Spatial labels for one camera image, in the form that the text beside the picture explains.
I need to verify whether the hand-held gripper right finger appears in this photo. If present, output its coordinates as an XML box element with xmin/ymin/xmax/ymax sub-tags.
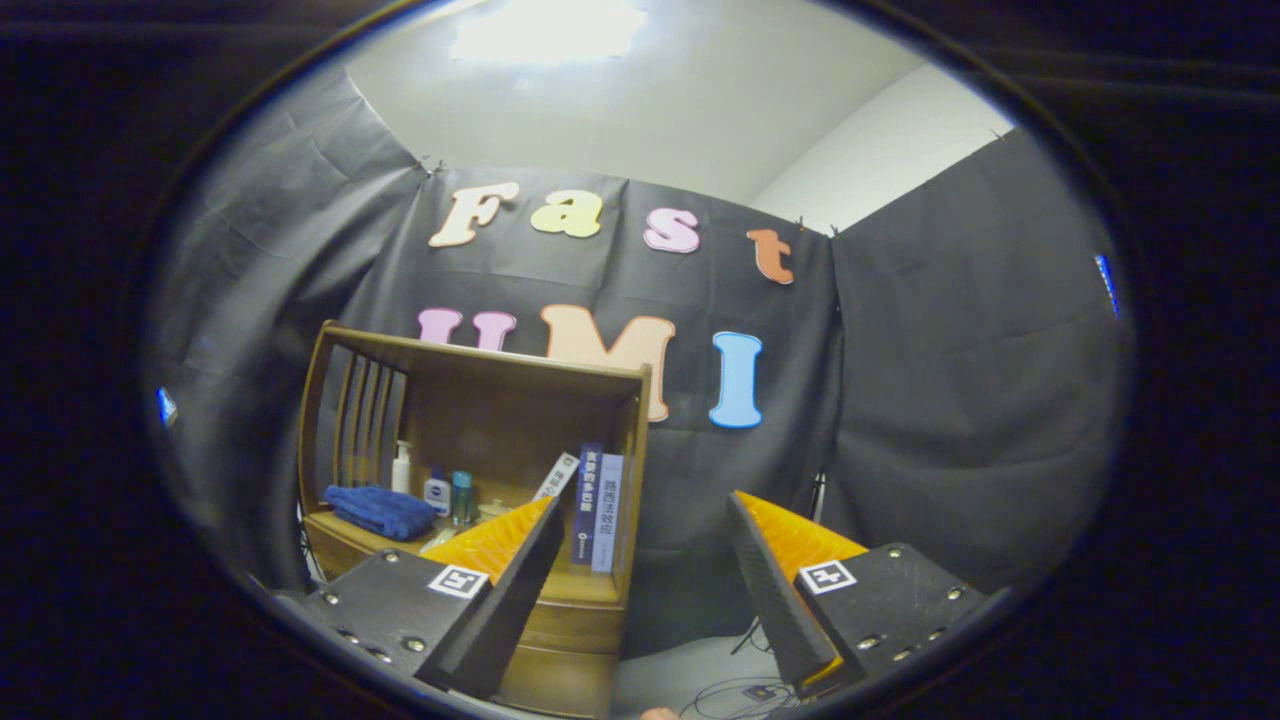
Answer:
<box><xmin>725</xmin><ymin>490</ymin><xmax>991</xmax><ymax>699</ymax></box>

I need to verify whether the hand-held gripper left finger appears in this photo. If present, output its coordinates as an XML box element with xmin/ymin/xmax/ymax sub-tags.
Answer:
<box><xmin>298</xmin><ymin>495</ymin><xmax>567</xmax><ymax>701</ymax></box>

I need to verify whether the wooden drawer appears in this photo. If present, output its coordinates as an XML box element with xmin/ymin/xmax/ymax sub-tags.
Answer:
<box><xmin>303</xmin><ymin>520</ymin><xmax>629</xmax><ymax>656</ymax></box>

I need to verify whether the wooden countertop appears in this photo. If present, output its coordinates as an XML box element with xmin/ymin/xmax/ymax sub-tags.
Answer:
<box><xmin>305</xmin><ymin>505</ymin><xmax>626</xmax><ymax>606</ymax></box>

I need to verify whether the wooden cabinet door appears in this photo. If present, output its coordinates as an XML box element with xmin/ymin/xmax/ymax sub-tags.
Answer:
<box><xmin>495</xmin><ymin>645</ymin><xmax>619</xmax><ymax>719</ymax></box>

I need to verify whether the wooden cabinet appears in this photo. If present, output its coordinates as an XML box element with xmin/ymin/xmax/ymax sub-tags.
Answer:
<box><xmin>297</xmin><ymin>320</ymin><xmax>653</xmax><ymax>719</ymax></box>

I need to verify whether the dark blue book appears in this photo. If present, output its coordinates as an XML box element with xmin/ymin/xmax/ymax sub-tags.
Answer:
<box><xmin>570</xmin><ymin>442</ymin><xmax>604</xmax><ymax>566</ymax></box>

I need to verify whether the pale lavender book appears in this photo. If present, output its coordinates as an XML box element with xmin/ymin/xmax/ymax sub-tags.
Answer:
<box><xmin>592</xmin><ymin>453</ymin><xmax>625</xmax><ymax>574</ymax></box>

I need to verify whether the white book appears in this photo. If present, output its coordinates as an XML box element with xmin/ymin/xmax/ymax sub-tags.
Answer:
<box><xmin>533</xmin><ymin>452</ymin><xmax>581</xmax><ymax>503</ymax></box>

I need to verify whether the blue folded towel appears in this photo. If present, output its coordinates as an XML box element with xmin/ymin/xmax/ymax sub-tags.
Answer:
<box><xmin>323</xmin><ymin>484</ymin><xmax>439</xmax><ymax>542</ymax></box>

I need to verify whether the black backdrop cloth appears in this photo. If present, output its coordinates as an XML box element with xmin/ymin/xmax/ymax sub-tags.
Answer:
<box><xmin>145</xmin><ymin>65</ymin><xmax>1136</xmax><ymax>661</ymax></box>

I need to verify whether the tangle of floor cables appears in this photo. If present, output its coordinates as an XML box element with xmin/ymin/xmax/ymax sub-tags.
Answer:
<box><xmin>680</xmin><ymin>675</ymin><xmax>801</xmax><ymax>719</ymax></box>

